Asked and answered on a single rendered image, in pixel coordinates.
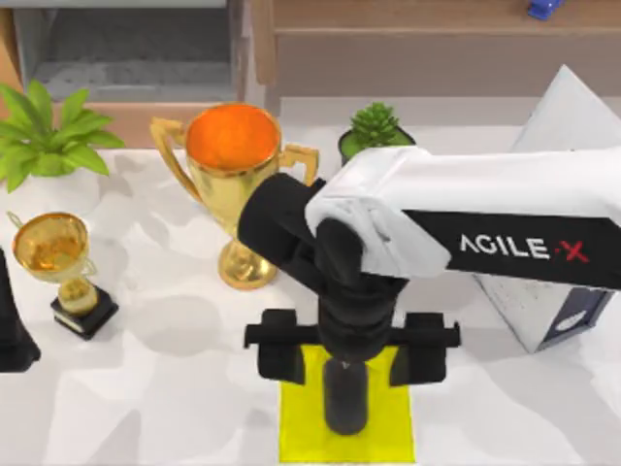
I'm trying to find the small gold trophy black base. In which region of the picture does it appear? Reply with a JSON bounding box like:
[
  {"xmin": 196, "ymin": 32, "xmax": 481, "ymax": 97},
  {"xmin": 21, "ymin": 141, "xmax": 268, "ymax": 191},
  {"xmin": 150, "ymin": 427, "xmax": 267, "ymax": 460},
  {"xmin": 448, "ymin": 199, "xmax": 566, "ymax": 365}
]
[{"xmin": 5, "ymin": 210, "xmax": 120, "ymax": 341}]

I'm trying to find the flat yellow square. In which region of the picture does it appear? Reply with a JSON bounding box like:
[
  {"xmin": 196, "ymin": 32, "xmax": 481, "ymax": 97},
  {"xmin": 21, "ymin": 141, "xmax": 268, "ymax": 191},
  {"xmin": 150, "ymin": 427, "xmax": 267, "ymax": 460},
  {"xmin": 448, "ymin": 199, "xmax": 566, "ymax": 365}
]
[{"xmin": 277, "ymin": 343, "xmax": 418, "ymax": 466}]

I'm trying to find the leafy green plant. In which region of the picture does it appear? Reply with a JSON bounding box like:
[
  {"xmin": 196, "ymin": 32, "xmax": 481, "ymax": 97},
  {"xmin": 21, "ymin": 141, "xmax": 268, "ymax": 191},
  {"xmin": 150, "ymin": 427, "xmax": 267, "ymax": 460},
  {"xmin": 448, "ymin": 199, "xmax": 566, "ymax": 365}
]
[{"xmin": 0, "ymin": 80, "xmax": 126, "ymax": 194}]

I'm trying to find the succulent in black pot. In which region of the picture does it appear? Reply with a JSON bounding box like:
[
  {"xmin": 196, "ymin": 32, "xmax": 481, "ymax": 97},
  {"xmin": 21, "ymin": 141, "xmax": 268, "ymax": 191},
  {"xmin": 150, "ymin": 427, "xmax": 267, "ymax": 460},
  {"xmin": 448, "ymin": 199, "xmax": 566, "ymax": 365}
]
[{"xmin": 338, "ymin": 101, "xmax": 417, "ymax": 166}]

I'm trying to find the white and blue box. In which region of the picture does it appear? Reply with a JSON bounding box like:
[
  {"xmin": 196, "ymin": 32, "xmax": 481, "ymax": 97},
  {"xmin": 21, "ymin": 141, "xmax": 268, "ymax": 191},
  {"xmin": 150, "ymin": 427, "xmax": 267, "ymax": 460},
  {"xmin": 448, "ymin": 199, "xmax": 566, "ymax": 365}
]
[{"xmin": 473, "ymin": 64, "xmax": 621, "ymax": 355}]

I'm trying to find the grey pierced drawer inside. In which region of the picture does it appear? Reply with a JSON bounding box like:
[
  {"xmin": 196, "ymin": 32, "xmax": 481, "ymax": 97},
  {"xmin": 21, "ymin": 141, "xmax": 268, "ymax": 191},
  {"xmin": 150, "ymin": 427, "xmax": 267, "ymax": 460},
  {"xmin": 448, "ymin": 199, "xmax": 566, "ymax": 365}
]
[{"xmin": 13, "ymin": 0, "xmax": 245, "ymax": 104}]

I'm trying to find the wooden open shelf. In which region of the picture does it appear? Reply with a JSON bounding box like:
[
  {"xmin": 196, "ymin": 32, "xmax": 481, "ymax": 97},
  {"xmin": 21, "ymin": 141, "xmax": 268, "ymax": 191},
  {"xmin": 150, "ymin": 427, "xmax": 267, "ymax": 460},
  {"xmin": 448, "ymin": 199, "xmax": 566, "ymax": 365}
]
[{"xmin": 251, "ymin": 0, "xmax": 621, "ymax": 101}]

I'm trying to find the grey rounded box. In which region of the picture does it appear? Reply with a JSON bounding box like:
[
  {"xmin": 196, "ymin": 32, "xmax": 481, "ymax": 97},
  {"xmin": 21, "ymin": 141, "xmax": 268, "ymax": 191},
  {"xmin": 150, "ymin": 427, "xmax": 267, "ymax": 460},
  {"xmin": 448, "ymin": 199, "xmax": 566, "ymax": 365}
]
[{"xmin": 323, "ymin": 357, "xmax": 369, "ymax": 436}]

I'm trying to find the large gold trophy orange inside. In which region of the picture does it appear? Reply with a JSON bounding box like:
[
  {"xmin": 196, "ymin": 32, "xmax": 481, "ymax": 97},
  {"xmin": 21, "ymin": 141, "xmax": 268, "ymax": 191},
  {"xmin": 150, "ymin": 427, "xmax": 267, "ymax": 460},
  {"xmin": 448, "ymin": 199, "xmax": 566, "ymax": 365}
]
[{"xmin": 148, "ymin": 101, "xmax": 321, "ymax": 292}]

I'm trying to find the small blue object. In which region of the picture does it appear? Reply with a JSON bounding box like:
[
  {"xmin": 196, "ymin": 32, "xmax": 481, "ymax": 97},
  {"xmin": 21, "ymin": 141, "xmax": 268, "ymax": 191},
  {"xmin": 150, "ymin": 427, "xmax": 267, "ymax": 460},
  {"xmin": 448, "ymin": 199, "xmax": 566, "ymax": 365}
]
[{"xmin": 527, "ymin": 0, "xmax": 560, "ymax": 21}]

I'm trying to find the pale wooden drawer front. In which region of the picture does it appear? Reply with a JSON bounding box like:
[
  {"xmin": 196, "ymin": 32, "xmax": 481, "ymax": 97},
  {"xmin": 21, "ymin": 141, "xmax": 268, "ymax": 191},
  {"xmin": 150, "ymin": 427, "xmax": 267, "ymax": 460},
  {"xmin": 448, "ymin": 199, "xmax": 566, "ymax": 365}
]
[{"xmin": 50, "ymin": 100, "xmax": 282, "ymax": 148}]

